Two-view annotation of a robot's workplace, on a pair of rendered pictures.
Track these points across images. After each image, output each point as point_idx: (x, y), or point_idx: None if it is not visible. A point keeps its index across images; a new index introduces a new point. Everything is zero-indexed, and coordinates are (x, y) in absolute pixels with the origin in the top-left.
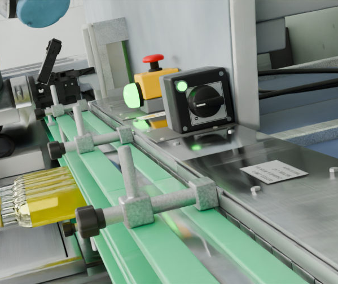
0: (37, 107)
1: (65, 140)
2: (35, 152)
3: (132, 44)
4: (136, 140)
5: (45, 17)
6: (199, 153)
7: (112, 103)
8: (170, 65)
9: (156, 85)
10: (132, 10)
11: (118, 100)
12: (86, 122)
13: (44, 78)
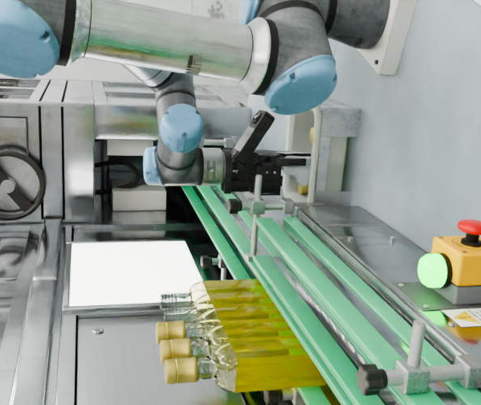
0: (226, 191)
1: (255, 243)
2: (159, 191)
3: (364, 146)
4: None
5: (298, 104)
6: None
7: (343, 227)
8: None
9: (477, 270)
10: (392, 114)
11: (345, 222)
12: (316, 254)
13: (244, 157)
